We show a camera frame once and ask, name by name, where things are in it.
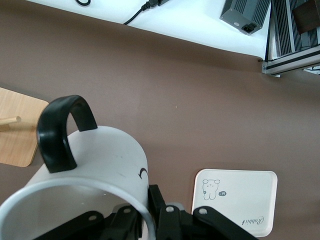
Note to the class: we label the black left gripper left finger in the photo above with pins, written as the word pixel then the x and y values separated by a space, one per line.
pixel 112 225

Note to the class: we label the grey power supply box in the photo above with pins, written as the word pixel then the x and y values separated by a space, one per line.
pixel 246 12

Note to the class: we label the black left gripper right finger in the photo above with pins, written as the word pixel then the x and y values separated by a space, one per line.
pixel 180 225

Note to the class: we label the wooden mug tree rack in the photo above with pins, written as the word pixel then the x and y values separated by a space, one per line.
pixel 17 145

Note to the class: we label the aluminium profile post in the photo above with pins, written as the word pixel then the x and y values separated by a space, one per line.
pixel 287 62

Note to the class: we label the black power adapter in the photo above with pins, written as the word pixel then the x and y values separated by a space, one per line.
pixel 163 2

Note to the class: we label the dark brown board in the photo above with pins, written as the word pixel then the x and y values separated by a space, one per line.
pixel 307 17

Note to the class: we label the cream tray with bear print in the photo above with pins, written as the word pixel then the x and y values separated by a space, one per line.
pixel 245 195

